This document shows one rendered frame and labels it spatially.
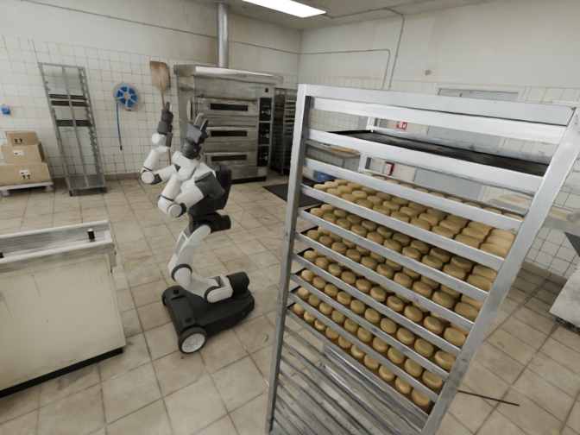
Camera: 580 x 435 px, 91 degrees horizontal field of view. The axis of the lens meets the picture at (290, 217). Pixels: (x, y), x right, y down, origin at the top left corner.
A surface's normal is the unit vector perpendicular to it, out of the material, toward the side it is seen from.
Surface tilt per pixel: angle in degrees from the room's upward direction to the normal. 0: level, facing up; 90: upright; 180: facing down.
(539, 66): 90
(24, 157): 93
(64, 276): 90
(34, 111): 90
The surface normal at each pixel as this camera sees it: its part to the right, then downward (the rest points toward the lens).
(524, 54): -0.81, 0.17
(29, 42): 0.58, 0.39
